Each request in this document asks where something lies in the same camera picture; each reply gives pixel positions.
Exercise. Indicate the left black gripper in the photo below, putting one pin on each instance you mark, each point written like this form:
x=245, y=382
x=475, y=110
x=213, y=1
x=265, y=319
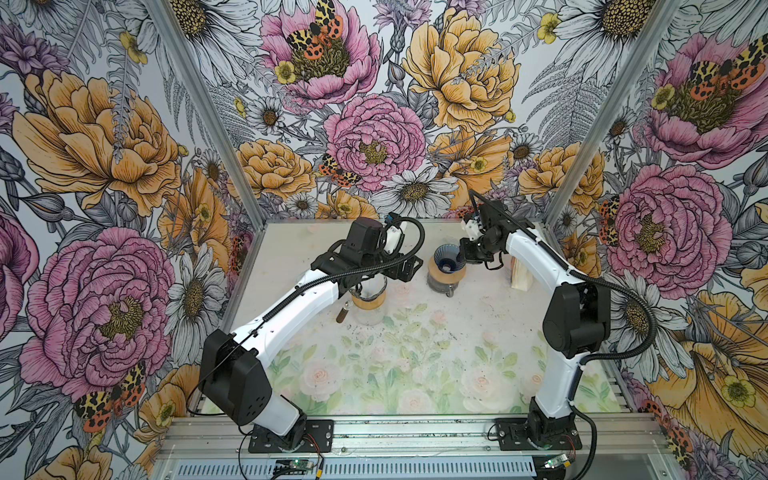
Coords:
x=407, y=272

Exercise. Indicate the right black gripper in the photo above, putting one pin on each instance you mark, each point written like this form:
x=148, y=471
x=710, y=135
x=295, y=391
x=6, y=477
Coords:
x=466, y=255

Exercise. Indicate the blue glass dripper cone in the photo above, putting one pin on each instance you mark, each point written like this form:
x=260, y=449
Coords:
x=449, y=259

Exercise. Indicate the grey glass dripper cone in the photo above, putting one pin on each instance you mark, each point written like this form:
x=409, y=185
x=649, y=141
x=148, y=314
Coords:
x=370, y=289

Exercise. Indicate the smoked grey glass carafe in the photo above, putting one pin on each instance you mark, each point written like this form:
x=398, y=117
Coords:
x=447, y=289

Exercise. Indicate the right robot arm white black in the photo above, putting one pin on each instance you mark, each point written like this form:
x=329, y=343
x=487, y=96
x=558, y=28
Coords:
x=575, y=324

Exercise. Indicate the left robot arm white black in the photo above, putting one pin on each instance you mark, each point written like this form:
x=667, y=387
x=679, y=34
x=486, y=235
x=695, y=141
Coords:
x=233, y=366

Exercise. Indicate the coffee filter pack orange top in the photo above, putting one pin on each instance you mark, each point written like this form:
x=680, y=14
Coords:
x=521, y=277

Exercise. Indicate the green circuit board left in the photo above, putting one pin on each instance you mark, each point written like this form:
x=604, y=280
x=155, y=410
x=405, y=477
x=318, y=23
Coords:
x=293, y=467

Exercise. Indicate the green circuit board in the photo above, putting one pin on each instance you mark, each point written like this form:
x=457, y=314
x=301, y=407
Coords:
x=557, y=462
x=293, y=467

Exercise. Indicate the green circuit board right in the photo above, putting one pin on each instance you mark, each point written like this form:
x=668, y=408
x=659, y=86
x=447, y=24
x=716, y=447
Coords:
x=557, y=462

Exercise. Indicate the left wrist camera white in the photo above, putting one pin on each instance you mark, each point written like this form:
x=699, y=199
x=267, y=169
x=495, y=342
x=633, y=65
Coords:
x=394, y=234

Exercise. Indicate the clear glass carafe brown handle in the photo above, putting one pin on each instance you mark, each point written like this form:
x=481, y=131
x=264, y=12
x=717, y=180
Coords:
x=355, y=315

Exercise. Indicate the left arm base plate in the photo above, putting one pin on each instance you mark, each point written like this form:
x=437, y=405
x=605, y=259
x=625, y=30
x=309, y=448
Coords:
x=307, y=436

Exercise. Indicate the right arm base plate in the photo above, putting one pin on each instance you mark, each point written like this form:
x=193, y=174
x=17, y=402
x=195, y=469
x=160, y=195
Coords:
x=516, y=433

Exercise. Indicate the aluminium front rail frame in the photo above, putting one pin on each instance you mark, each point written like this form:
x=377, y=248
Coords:
x=627, y=446

